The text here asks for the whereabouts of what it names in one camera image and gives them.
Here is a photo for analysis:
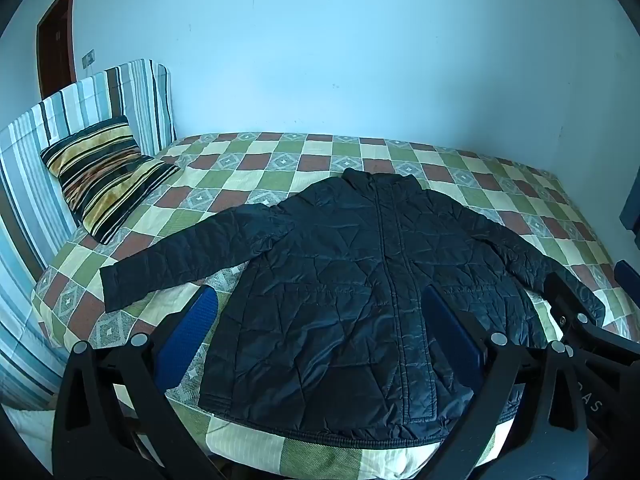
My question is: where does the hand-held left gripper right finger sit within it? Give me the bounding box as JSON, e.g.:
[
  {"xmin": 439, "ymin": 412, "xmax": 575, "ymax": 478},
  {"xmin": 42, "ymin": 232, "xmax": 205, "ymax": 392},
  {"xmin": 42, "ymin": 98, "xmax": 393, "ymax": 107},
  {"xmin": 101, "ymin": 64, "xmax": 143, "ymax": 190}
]
[{"xmin": 424, "ymin": 287, "xmax": 590, "ymax": 480}]

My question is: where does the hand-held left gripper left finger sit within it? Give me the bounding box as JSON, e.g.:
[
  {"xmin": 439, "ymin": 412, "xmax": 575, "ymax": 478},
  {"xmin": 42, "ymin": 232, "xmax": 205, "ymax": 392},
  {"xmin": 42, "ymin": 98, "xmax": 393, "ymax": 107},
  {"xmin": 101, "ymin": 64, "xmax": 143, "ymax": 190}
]
[{"xmin": 51, "ymin": 285, "xmax": 236, "ymax": 480}]

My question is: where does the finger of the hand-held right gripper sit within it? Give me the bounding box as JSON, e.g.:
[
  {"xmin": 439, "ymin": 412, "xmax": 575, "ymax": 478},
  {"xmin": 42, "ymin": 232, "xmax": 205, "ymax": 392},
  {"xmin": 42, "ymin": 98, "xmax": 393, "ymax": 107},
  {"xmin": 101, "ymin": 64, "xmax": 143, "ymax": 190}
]
[
  {"xmin": 616, "ymin": 259, "xmax": 640, "ymax": 293},
  {"xmin": 543, "ymin": 271, "xmax": 640, "ymax": 361}
]

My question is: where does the black quilted jacket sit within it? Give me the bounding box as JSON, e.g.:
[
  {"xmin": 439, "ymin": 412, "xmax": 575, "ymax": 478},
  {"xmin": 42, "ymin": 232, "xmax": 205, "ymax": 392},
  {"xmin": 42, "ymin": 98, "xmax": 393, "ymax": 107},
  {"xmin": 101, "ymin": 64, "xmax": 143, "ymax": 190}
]
[{"xmin": 99, "ymin": 167, "xmax": 607, "ymax": 447}]

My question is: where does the dark blue furniture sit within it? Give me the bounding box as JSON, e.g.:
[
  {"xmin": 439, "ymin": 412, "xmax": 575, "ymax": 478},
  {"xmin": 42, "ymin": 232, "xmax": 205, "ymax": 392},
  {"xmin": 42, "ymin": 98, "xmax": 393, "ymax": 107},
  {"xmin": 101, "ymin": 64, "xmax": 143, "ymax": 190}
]
[{"xmin": 619, "ymin": 180, "xmax": 640, "ymax": 251}]

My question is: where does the yellow black striped pillow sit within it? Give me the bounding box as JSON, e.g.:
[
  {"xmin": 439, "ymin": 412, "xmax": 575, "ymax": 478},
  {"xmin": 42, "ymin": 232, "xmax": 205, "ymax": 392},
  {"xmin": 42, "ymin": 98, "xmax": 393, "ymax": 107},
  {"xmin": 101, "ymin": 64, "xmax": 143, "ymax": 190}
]
[{"xmin": 40, "ymin": 115, "xmax": 181, "ymax": 246}]

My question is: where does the checkered bed blanket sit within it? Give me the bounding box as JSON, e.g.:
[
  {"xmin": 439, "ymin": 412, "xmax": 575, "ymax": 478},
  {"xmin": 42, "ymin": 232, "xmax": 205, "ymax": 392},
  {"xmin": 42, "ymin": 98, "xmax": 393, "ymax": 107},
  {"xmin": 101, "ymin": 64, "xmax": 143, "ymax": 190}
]
[{"xmin": 31, "ymin": 131, "xmax": 640, "ymax": 480}]

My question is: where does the white cloth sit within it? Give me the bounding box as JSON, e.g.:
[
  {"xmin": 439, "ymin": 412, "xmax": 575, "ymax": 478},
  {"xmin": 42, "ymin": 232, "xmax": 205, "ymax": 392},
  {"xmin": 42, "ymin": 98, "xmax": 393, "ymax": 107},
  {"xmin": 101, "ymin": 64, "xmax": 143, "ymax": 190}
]
[{"xmin": 7, "ymin": 407, "xmax": 57, "ymax": 473}]

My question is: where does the blue striped headboard cover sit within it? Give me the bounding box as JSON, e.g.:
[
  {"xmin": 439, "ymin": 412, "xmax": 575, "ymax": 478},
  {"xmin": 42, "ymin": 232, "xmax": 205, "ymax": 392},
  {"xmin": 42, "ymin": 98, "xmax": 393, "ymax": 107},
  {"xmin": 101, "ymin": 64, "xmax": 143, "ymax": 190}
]
[{"xmin": 0, "ymin": 58, "xmax": 178, "ymax": 398}]

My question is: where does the brown wooden door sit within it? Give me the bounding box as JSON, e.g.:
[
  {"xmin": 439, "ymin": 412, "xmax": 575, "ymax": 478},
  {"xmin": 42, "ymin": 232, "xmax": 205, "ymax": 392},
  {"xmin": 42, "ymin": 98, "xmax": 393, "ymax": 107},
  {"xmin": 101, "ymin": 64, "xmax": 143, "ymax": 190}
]
[{"xmin": 36, "ymin": 0, "xmax": 78, "ymax": 101}]

